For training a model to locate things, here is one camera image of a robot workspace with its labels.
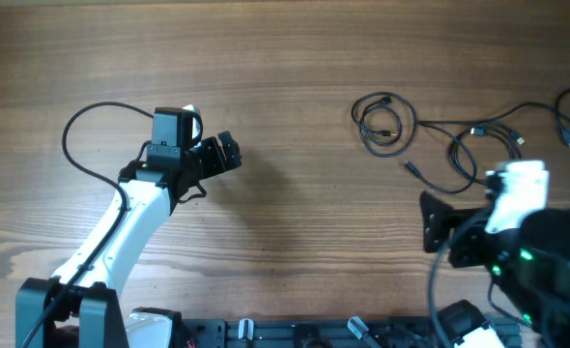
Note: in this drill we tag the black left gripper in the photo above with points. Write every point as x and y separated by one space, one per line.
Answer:
230 150

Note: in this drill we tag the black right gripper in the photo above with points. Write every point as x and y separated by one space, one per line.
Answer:
436 222

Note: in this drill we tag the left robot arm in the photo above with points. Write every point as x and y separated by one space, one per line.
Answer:
79 305

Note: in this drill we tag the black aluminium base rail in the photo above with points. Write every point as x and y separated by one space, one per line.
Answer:
391 332

